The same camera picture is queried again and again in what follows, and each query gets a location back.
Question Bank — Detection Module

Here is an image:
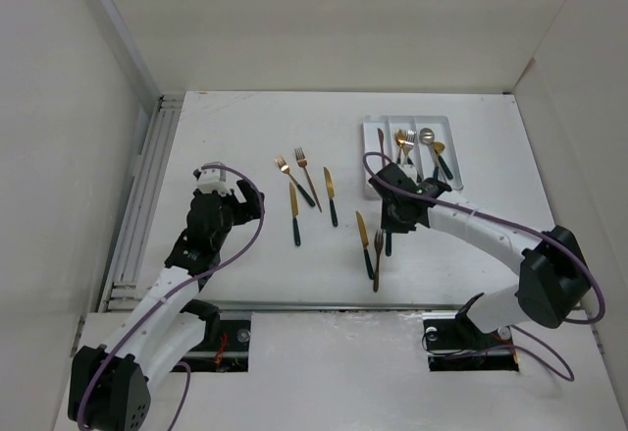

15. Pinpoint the dark copper fork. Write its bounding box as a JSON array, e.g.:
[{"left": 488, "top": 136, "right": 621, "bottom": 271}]
[{"left": 373, "top": 230, "right": 385, "bottom": 293}]

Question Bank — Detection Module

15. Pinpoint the gold knife green handle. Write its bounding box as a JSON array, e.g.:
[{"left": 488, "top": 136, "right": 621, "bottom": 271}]
[
  {"left": 289, "top": 183, "right": 301, "bottom": 247},
  {"left": 355, "top": 211, "right": 375, "bottom": 280},
  {"left": 323, "top": 167, "right": 339, "bottom": 228}
]

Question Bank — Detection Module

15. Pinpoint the gold fork green handle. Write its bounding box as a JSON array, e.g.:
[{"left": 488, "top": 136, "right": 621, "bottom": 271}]
[
  {"left": 275, "top": 156, "right": 316, "bottom": 207},
  {"left": 396, "top": 137, "right": 414, "bottom": 165},
  {"left": 394, "top": 129, "right": 406, "bottom": 165}
]

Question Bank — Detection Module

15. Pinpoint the silver fork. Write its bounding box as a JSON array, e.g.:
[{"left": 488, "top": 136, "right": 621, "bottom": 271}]
[{"left": 403, "top": 130, "right": 416, "bottom": 165}]

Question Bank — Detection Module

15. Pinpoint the copper knife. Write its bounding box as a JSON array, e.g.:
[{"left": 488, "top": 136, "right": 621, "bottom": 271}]
[{"left": 377, "top": 128, "right": 387, "bottom": 168}]

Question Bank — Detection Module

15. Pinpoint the silver spoon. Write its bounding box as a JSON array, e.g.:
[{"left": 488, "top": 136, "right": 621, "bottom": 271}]
[{"left": 419, "top": 128, "right": 440, "bottom": 168}]

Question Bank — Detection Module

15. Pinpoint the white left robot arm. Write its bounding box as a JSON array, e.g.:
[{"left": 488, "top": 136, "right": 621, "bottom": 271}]
[{"left": 68, "top": 171, "right": 264, "bottom": 430}]

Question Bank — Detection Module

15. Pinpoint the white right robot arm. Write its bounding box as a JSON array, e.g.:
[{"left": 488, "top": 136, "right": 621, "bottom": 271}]
[{"left": 369, "top": 164, "right": 592, "bottom": 347}]

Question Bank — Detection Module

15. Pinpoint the white divided cutlery tray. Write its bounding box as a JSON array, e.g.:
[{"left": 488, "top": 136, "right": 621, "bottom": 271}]
[{"left": 362, "top": 115, "right": 463, "bottom": 190}]

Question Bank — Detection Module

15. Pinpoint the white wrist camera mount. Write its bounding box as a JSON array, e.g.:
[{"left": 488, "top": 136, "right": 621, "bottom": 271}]
[{"left": 192, "top": 161, "right": 232, "bottom": 196}]

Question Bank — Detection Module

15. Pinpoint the aluminium rail frame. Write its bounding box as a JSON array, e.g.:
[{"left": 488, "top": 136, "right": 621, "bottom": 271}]
[{"left": 97, "top": 94, "right": 580, "bottom": 314}]

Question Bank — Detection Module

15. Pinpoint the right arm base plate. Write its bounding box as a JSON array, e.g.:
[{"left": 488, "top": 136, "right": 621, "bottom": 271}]
[{"left": 421, "top": 318, "right": 519, "bottom": 372}]

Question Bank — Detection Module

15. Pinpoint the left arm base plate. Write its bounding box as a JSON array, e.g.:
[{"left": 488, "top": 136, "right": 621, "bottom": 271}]
[{"left": 183, "top": 311, "right": 252, "bottom": 373}]

